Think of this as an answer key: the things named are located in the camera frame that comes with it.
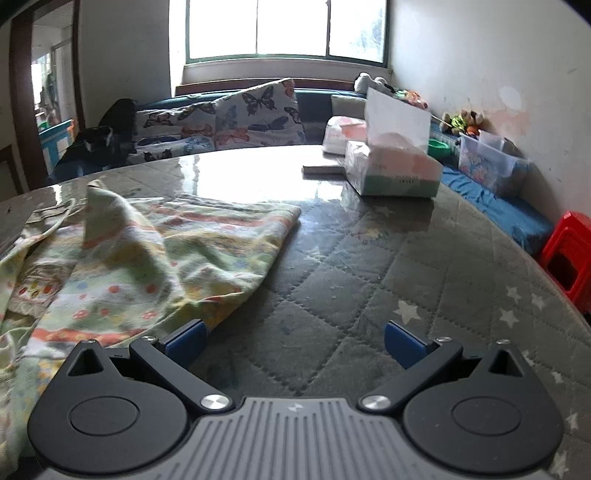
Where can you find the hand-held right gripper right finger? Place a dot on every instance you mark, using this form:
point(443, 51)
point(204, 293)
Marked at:
point(404, 344)

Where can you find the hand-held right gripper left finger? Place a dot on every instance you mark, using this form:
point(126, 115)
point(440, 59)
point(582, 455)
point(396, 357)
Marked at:
point(184, 344)

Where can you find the pastel patterned children's garment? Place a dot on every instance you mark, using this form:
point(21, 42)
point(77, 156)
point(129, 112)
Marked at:
point(138, 258)

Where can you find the blue bench cushion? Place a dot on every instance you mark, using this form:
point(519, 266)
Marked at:
point(508, 212)

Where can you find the pastel tissue box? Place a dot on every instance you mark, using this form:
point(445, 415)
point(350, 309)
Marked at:
point(392, 173)

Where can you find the dark remote on table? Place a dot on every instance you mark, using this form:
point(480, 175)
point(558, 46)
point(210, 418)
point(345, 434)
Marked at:
point(323, 170)

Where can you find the clear plastic storage box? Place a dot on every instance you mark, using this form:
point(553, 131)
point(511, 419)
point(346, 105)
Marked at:
point(485, 166)

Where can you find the red plastic stool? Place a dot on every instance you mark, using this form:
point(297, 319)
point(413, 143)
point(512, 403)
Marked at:
point(570, 240)

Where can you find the green bowl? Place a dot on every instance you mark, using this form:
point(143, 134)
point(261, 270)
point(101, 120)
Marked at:
point(438, 148)

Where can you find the small butterfly print pillow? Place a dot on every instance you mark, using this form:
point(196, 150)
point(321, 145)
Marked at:
point(175, 134)

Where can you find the pink and white plastic pack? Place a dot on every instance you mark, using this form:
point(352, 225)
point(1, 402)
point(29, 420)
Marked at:
point(336, 136)

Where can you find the pile of small plush toys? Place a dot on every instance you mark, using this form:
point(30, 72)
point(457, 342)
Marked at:
point(461, 122)

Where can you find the black bag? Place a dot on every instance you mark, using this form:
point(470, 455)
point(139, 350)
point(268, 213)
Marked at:
point(115, 124)

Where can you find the blue and white crate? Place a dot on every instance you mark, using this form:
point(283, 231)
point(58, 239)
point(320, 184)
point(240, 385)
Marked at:
point(57, 143)

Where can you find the large butterfly print pillow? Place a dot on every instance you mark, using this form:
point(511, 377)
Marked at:
point(258, 115)

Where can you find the grey pillow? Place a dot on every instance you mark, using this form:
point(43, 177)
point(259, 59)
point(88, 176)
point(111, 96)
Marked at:
point(346, 105)

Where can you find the colourful soft toy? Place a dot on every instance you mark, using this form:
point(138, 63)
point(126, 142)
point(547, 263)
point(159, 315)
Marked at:
point(411, 98)

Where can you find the grey plush toy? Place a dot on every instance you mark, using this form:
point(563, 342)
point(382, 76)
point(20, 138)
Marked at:
point(367, 82)

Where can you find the green framed window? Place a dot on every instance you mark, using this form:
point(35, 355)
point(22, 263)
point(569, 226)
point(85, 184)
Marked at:
point(286, 27)

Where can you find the brown wooden door frame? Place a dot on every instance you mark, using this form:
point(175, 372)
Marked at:
point(21, 92)

